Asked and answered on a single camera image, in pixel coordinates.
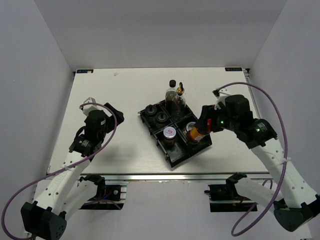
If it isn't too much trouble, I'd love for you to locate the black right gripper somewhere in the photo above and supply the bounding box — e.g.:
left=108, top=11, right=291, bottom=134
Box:
left=194, top=103, right=238, bottom=133

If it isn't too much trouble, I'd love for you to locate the brown jar red lid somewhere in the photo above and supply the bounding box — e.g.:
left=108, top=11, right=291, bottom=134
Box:
left=186, top=120, right=210, bottom=145

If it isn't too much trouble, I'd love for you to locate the clear bottle gold pourer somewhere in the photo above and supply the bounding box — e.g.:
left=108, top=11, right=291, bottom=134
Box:
left=171, top=82, right=186, bottom=119

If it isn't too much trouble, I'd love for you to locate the spice shaker black top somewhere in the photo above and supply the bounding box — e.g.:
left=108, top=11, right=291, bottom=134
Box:
left=155, top=111, right=168, bottom=128
left=144, top=104, right=157, bottom=126

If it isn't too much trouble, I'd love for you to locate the small jar white lid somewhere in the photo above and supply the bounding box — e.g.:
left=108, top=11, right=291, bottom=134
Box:
left=163, top=126, right=177, bottom=147

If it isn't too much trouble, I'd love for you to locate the tall bottle black cap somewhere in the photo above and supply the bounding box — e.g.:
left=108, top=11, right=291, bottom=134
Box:
left=165, top=79, right=177, bottom=113

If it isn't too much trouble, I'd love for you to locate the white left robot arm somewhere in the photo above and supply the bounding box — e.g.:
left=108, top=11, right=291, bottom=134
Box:
left=20, top=101, right=125, bottom=240

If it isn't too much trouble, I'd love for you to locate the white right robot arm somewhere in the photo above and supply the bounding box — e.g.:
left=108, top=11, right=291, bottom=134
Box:
left=195, top=94, right=320, bottom=232

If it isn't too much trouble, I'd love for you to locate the black four-compartment tray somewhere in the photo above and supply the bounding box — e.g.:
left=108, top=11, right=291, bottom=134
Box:
left=138, top=100, right=212, bottom=168

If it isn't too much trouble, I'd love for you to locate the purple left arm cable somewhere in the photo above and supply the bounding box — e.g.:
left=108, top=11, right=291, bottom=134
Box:
left=1, top=102, right=118, bottom=238

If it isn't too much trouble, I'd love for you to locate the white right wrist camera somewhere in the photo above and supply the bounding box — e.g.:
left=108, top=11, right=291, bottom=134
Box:
left=212, top=88, right=232, bottom=110

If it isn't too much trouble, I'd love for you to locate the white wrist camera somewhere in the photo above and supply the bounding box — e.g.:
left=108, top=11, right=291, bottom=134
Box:
left=212, top=88, right=232, bottom=110
left=79, top=97, right=99, bottom=117

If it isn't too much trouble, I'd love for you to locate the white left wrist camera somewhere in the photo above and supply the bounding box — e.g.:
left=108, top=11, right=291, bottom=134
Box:
left=79, top=97, right=99, bottom=117

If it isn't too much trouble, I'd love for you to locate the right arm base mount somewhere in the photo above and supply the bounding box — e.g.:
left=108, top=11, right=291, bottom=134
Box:
left=204, top=173, right=258, bottom=213

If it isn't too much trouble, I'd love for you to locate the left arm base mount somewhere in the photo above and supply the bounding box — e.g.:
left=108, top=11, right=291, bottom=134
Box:
left=79, top=182, right=127, bottom=211

